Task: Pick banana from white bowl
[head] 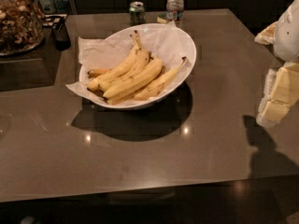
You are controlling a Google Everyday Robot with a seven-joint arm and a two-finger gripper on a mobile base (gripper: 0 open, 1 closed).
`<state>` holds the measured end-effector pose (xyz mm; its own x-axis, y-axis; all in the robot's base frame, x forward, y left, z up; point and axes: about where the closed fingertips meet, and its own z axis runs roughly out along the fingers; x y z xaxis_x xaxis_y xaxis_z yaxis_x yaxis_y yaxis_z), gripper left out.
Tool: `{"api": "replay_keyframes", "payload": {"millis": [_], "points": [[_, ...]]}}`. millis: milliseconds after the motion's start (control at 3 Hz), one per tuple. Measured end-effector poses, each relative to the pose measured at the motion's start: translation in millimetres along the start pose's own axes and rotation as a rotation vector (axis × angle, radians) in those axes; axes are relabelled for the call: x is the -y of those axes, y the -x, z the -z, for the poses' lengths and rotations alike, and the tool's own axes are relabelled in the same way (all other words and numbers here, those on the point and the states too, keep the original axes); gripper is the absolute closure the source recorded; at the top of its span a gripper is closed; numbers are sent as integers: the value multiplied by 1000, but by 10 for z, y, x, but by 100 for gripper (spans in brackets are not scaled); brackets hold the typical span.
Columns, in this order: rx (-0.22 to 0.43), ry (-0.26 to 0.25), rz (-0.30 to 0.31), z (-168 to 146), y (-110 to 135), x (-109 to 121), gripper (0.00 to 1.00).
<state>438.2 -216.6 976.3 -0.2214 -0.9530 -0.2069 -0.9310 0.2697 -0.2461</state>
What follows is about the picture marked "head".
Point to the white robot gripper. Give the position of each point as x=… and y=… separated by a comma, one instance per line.
x=288, y=34

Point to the large front yellow banana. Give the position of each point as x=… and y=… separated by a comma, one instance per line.
x=135, y=82

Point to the right yellow banana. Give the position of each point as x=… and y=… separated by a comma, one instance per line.
x=161, y=85

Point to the top yellow banana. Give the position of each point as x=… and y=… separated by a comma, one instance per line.
x=123, y=67

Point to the white bowl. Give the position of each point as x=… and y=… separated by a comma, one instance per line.
x=187, y=52

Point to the small orange banana left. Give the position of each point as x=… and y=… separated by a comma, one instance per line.
x=97, y=72

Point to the white paper liner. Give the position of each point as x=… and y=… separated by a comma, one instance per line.
x=99, y=52

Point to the clear water bottle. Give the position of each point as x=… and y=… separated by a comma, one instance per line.
x=174, y=10

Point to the green soda can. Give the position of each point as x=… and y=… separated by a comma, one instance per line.
x=137, y=13

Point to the small dark cup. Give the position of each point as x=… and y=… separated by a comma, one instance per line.
x=62, y=39

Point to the black box stand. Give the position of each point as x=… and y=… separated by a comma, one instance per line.
x=35, y=68

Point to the glass jar of nuts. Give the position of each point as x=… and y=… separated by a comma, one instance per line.
x=20, y=26

